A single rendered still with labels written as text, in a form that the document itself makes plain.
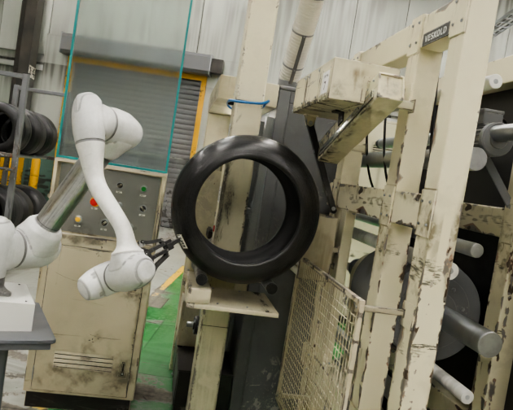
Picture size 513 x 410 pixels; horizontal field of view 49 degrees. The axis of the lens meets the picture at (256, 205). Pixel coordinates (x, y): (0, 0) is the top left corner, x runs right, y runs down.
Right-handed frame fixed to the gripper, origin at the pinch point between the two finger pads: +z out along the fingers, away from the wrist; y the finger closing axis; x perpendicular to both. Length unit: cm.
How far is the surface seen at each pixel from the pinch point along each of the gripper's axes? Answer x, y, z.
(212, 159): 15.6, -23.9, 20.8
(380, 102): 79, -22, 41
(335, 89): 65, -32, 40
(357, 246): -139, 113, 329
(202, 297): -0.4, 24.5, 4.3
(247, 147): 25.4, -23.3, 31.6
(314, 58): -434, -122, 862
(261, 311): 12.7, 39.2, 18.8
